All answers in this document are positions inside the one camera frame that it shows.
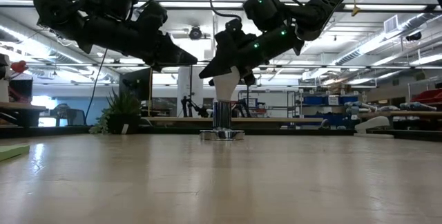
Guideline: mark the green sticky note pad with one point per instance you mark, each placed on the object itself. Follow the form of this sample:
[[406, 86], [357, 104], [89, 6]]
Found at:
[[10, 151]]

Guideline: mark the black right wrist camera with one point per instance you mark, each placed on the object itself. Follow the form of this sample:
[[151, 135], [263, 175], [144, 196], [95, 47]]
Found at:
[[233, 25]]

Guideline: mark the small black ceiling camera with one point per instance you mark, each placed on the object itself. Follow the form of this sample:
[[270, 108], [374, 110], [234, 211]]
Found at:
[[195, 33]]

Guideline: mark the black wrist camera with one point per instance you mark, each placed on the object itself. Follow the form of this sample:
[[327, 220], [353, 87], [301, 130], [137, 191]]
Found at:
[[153, 16], [233, 25]]

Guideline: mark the grey office chair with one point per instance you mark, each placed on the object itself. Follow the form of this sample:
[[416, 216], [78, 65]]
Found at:
[[74, 117]]

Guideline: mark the red object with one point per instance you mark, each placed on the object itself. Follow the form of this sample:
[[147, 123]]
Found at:
[[19, 66]]

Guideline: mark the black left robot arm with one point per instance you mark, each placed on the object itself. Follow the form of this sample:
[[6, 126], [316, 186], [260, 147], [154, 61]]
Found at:
[[52, 9]]

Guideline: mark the blue storage shelf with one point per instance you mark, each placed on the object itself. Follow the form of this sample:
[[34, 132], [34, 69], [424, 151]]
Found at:
[[312, 100]]

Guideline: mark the black monitor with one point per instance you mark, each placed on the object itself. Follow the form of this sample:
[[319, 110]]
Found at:
[[136, 84]]

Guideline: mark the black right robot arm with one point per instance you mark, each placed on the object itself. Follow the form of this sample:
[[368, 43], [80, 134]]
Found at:
[[321, 6]]

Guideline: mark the black ceiling speaker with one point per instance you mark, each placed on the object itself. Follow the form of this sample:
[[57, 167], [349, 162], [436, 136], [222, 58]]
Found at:
[[413, 36]]

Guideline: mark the white lightbulb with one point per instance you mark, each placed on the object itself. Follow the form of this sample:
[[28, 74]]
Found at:
[[226, 85]]

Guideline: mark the black overhead light bar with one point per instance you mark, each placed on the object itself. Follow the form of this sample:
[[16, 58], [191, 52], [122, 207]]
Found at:
[[193, 5]]

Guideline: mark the red bin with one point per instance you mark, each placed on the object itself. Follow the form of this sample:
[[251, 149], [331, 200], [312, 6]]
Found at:
[[430, 96]]

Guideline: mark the wooden workbench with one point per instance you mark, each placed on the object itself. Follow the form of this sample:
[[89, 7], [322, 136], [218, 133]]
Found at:
[[20, 106]]

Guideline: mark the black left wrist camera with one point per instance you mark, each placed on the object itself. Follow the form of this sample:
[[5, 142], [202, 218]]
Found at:
[[153, 16]]

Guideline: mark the black aluminium table frame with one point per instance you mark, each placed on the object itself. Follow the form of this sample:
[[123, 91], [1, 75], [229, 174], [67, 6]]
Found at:
[[52, 131]]

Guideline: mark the black metal gantry frame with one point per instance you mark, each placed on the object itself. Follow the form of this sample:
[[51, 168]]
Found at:
[[191, 89]]

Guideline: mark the green potted plant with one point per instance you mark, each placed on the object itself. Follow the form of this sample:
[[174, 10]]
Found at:
[[119, 120]]

